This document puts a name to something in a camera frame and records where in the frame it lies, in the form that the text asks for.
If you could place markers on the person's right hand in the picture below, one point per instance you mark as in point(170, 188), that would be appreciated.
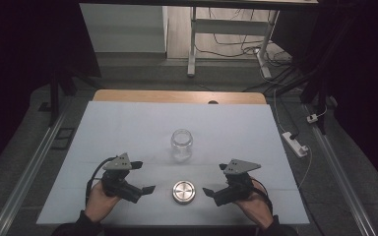
point(257, 206)

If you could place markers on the person's left hand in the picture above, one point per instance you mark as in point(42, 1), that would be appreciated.
point(98, 203)

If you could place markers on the white table cover sheet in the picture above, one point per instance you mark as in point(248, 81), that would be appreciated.
point(210, 118)

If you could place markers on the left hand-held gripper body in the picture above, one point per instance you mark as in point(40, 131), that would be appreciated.
point(119, 185)

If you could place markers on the white desk frame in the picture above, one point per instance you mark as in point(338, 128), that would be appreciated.
point(229, 26)

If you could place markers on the black metal stand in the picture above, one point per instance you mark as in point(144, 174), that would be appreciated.
point(54, 98)
point(321, 98)

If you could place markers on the black rectangular floor frame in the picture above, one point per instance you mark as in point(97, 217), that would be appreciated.
point(56, 142)

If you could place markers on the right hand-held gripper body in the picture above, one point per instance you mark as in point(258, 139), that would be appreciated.
point(236, 190)

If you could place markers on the clear glass jar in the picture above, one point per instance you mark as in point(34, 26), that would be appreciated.
point(181, 154)

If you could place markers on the round silver metal lid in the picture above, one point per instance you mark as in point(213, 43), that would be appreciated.
point(183, 192)

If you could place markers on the small white adapter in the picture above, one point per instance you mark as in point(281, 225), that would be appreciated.
point(312, 118)

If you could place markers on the metal floor rail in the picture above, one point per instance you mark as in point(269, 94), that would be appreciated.
point(338, 170)
point(26, 177)

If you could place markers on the dark curtain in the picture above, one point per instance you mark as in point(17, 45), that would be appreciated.
point(367, 82)
point(16, 65)

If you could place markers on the white power strip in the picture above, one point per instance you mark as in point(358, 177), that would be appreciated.
point(292, 141)

